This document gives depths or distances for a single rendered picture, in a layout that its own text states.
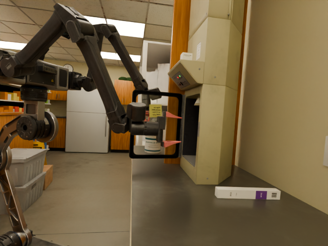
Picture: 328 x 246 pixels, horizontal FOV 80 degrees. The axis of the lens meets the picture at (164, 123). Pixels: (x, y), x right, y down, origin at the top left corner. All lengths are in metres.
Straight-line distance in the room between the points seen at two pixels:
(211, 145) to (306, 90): 0.48
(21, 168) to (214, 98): 2.34
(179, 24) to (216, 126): 0.72
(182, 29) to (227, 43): 0.44
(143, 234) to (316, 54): 0.95
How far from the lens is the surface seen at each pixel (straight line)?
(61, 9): 0.86
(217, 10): 1.06
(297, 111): 1.09
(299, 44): 1.16
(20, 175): 2.82
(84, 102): 5.90
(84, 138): 5.95
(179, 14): 1.41
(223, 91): 0.97
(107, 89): 0.78
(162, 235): 0.61
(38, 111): 1.35
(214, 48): 0.99
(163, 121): 0.77
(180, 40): 1.35
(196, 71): 0.93
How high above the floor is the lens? 1.27
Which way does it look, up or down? 3 degrees down
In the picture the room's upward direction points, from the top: 4 degrees clockwise
